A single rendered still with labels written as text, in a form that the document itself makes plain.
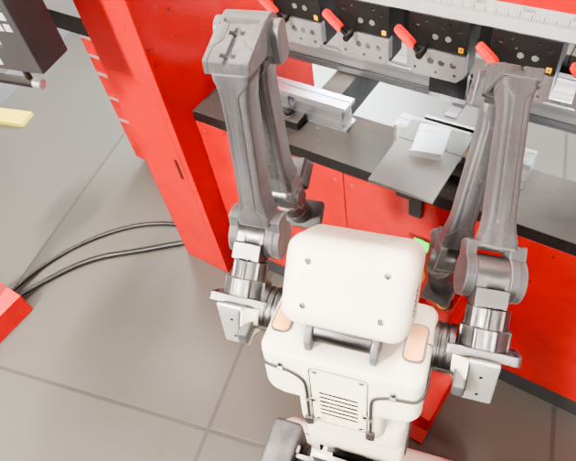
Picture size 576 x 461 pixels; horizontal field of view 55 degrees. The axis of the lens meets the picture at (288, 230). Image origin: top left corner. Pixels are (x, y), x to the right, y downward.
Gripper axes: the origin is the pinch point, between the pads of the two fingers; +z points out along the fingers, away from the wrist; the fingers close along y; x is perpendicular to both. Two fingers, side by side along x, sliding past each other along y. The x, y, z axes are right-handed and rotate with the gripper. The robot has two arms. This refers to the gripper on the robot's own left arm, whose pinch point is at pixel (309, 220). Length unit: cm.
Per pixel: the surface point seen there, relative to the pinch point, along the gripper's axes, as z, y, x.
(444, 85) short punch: 6.2, -26.1, -42.2
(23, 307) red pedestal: 82, 145, 46
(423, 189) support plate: 6.7, -25.7, -13.9
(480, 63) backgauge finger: 26, -33, -60
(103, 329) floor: 88, 105, 47
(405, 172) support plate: 9.0, -20.1, -18.5
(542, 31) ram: -17, -46, -45
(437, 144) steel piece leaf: 14.0, -26.5, -28.8
